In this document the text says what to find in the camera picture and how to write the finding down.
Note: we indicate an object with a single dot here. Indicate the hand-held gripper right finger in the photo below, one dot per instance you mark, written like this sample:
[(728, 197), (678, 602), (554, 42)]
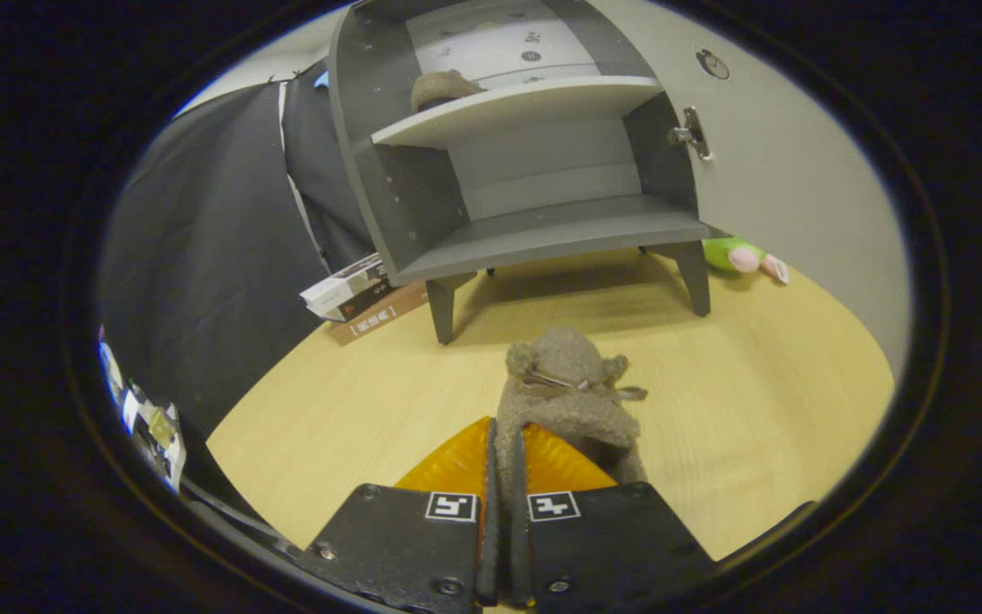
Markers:
[(518, 554)]

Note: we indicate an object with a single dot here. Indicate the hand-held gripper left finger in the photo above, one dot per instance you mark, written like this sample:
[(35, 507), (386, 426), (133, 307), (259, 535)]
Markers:
[(488, 554)]

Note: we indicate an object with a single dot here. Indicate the brown fuzzy shoe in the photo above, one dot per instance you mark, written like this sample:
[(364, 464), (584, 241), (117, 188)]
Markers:
[(568, 409), (444, 88)]

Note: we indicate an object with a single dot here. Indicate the grey shoe cabinet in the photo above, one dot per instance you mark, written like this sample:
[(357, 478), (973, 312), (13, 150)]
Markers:
[(542, 230)]

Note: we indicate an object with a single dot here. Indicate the metal door hinge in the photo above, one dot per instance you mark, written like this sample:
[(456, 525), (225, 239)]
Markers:
[(691, 132)]

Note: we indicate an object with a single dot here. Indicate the brown book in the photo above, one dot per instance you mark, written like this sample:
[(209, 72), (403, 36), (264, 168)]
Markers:
[(380, 317)]

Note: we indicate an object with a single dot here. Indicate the black book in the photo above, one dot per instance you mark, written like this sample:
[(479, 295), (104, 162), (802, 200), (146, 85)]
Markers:
[(363, 300)]

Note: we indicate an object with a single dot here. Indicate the cluttered white table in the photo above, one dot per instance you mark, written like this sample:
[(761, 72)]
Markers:
[(158, 435)]

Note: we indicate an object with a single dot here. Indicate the green and pink plush toy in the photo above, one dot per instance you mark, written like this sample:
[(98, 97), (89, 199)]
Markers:
[(725, 254)]

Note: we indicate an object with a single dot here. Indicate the black backdrop cloth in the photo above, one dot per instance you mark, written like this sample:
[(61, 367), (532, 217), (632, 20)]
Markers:
[(201, 256)]

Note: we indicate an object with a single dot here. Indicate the blue printed poster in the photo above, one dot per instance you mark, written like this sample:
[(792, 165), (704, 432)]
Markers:
[(110, 367)]

